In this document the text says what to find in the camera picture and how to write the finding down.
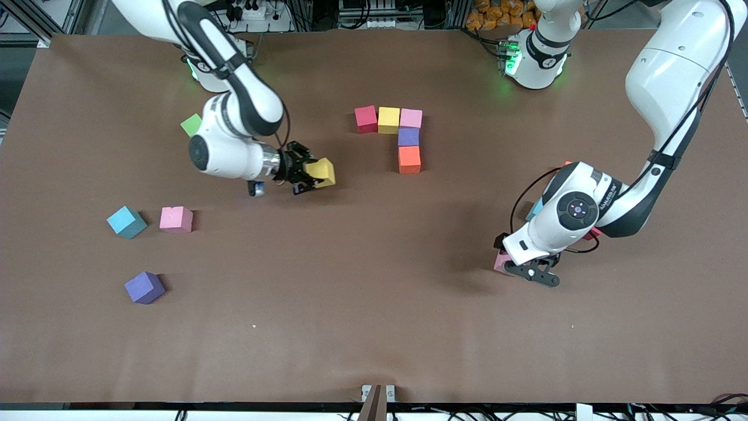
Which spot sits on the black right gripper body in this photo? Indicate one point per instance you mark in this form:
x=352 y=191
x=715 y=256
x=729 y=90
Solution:
x=289 y=164

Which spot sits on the yellow foam cube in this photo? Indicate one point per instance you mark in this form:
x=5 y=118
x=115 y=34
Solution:
x=388 y=120
x=322 y=171

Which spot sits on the cyan foam cube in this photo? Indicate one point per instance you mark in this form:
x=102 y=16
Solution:
x=126 y=223
x=534 y=209

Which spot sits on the red foam cube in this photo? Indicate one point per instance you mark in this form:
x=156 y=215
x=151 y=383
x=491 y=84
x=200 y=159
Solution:
x=595 y=233
x=366 y=119

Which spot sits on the purple foam cube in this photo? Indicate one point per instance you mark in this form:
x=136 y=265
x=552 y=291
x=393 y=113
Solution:
x=144 y=287
x=408 y=137

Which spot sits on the notched pink foam cube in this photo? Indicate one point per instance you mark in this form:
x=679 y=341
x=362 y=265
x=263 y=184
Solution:
x=175 y=220

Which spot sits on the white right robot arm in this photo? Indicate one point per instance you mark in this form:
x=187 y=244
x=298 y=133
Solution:
x=245 y=105

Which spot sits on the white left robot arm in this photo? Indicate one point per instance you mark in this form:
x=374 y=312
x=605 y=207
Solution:
x=672 y=70

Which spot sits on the green foam cube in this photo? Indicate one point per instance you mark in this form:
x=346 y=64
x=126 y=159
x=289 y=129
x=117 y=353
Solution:
x=190 y=124

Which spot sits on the brown paper table cover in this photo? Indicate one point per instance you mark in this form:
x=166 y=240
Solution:
x=374 y=292

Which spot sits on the white power strip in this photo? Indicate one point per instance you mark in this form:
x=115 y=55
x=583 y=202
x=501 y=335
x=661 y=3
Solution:
x=260 y=14

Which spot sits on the grey electronics rack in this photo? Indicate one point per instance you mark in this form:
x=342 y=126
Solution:
x=374 y=11

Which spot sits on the orange snack bag pile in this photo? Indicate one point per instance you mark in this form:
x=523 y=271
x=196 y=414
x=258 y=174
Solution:
x=497 y=14

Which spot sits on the silver camera mount bracket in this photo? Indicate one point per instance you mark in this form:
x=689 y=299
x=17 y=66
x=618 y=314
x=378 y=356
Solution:
x=378 y=393

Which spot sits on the brown camera pole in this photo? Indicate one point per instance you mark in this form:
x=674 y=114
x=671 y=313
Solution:
x=373 y=409

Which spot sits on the aluminium frame post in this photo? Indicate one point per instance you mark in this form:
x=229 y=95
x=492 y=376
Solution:
x=42 y=41

